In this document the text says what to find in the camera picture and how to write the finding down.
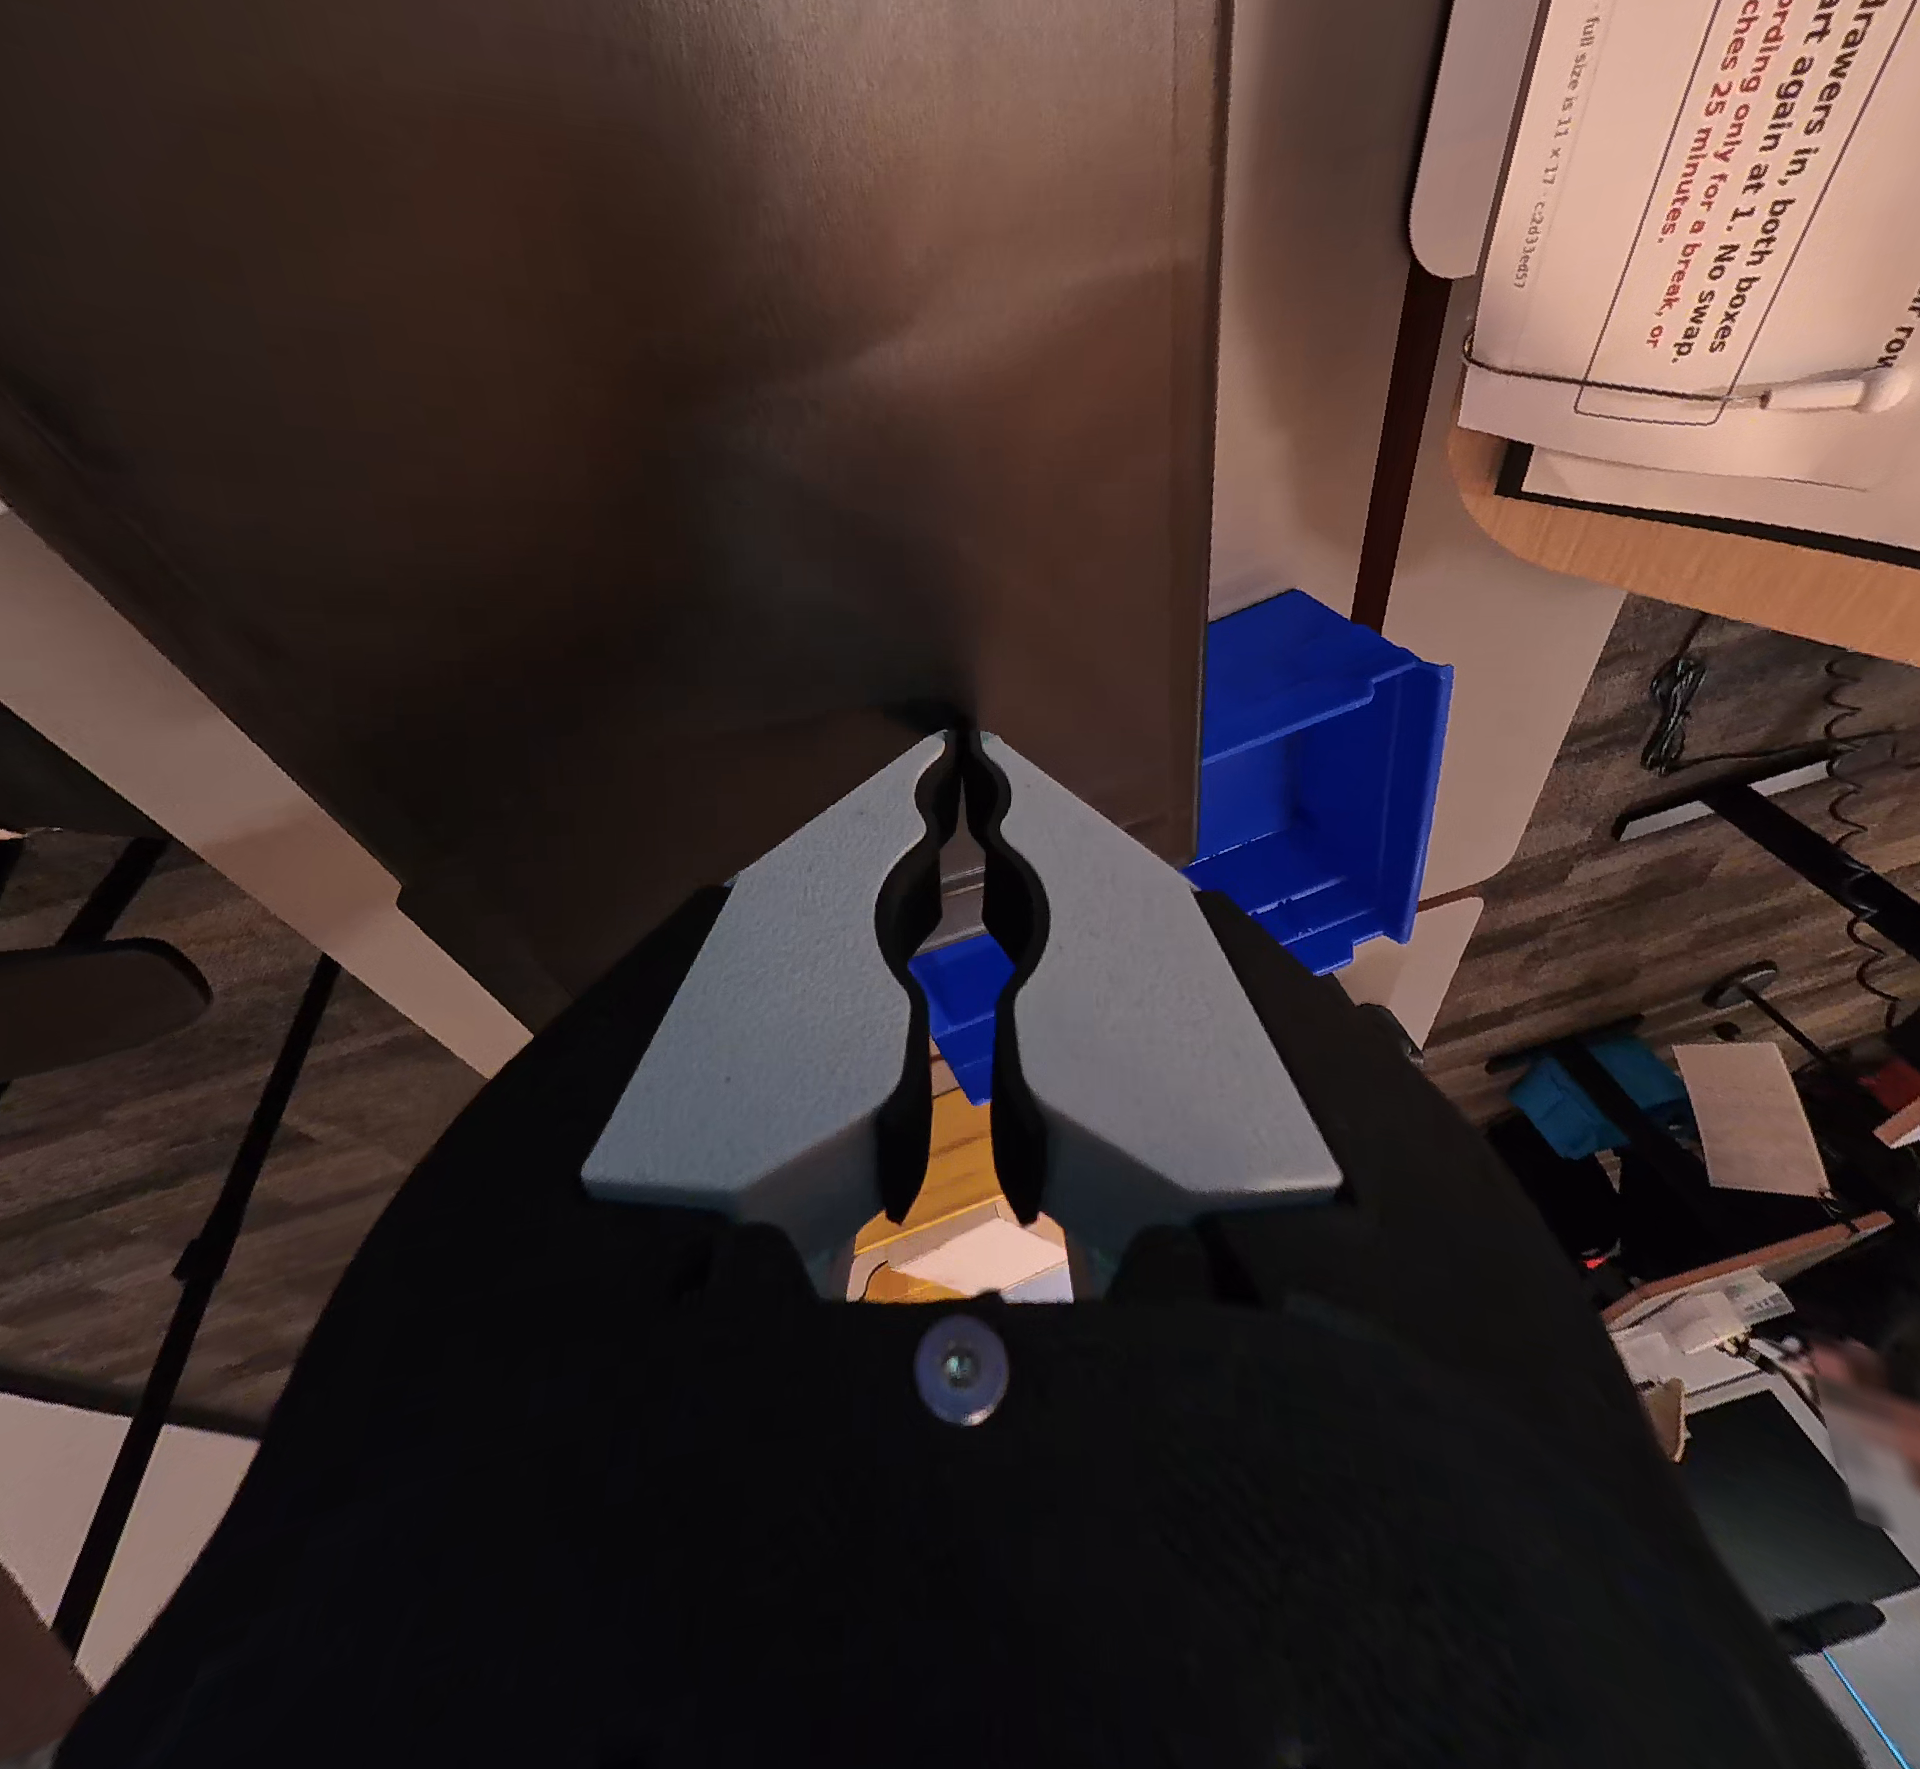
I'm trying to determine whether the yellow bin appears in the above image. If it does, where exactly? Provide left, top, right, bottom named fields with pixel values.
left=855, top=1094, right=1072, bottom=1306

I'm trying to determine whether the thin black stand pole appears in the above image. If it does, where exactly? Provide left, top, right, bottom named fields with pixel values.
left=56, top=957, right=339, bottom=1652

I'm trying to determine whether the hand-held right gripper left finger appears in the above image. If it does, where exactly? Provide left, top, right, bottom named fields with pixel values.
left=580, top=729, right=962, bottom=1301

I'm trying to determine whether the cardboard box with papers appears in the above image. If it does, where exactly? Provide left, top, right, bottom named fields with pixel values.
left=1594, top=1206, right=1893, bottom=1461

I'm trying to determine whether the black coiled cord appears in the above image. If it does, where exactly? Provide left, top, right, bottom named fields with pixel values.
left=1823, top=657, right=1920, bottom=1036

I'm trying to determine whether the white clip with black wire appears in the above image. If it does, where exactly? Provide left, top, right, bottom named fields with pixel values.
left=1459, top=330, right=1920, bottom=419

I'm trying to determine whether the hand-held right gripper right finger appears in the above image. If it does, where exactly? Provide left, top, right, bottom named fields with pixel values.
left=957, top=729, right=1342, bottom=1305

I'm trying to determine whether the white instruction sheet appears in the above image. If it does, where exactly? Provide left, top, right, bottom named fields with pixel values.
left=1457, top=0, right=1920, bottom=496

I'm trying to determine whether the teal blue floor object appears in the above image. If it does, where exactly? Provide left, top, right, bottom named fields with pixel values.
left=1505, top=1035, right=1703, bottom=1158

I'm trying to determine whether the black table foot bar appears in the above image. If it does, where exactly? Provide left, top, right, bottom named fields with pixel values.
left=1612, top=764, right=1920, bottom=932

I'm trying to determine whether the white rounded panel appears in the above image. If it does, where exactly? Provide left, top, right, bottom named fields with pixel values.
left=1408, top=0, right=1584, bottom=278

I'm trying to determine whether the blue plastic bin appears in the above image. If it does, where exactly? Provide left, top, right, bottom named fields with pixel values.
left=906, top=590, right=1455, bottom=1108

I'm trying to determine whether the beige paper sheet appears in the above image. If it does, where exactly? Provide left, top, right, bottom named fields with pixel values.
left=1673, top=1041, right=1834, bottom=1201

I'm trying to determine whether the black floor cable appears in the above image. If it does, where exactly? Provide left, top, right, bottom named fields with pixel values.
left=1640, top=616, right=1712, bottom=772

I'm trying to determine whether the black office chair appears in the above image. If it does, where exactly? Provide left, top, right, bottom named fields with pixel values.
left=0, top=705, right=212, bottom=1088

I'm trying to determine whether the black-bordered white sheet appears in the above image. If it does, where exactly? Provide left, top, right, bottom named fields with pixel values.
left=1491, top=443, right=1920, bottom=558

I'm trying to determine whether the black drawer cabinet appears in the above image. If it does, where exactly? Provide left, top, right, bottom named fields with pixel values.
left=0, top=0, right=1240, bottom=1036

